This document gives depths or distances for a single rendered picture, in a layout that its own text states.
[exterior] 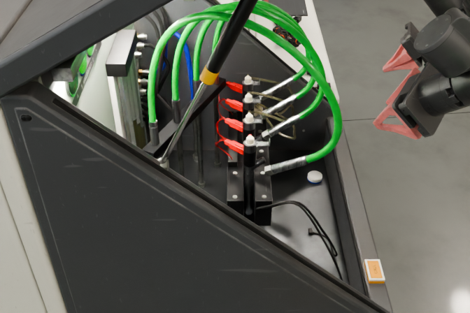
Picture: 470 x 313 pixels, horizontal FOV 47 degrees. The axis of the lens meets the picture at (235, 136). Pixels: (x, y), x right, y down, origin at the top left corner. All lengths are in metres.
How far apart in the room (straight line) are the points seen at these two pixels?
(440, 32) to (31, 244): 0.65
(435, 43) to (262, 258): 0.40
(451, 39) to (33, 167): 0.56
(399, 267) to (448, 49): 1.77
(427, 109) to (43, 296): 0.67
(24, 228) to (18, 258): 0.07
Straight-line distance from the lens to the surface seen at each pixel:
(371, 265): 1.12
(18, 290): 0.98
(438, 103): 0.79
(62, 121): 0.71
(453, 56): 0.72
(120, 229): 0.82
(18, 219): 0.85
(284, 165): 1.03
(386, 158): 2.92
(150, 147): 1.14
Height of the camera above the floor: 1.81
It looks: 38 degrees down
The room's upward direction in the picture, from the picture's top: straight up
